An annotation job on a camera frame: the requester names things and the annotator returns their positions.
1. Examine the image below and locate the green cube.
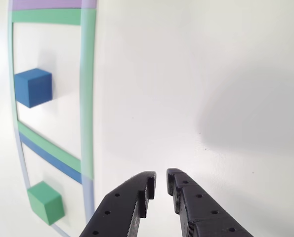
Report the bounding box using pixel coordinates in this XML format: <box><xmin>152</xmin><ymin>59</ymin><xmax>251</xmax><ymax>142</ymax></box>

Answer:
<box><xmin>27</xmin><ymin>180</ymin><xmax>65</xmax><ymax>226</ymax></box>

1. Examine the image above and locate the purple square frame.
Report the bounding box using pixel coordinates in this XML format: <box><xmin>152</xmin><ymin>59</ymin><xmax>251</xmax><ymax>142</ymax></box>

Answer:
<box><xmin>9</xmin><ymin>0</ymin><xmax>98</xmax><ymax>11</ymax></box>

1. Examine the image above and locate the blue square frame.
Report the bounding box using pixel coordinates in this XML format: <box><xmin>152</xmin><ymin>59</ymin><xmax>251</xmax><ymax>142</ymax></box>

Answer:
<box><xmin>14</xmin><ymin>133</ymin><xmax>95</xmax><ymax>237</ymax></box>

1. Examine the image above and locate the green square frame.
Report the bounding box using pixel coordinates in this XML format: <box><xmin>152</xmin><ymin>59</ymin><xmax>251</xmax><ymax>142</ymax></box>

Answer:
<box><xmin>7</xmin><ymin>6</ymin><xmax>97</xmax><ymax>180</ymax></box>

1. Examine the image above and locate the small blue cube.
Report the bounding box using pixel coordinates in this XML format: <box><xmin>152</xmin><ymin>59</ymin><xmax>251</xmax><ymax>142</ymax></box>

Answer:
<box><xmin>14</xmin><ymin>68</ymin><xmax>53</xmax><ymax>109</ymax></box>

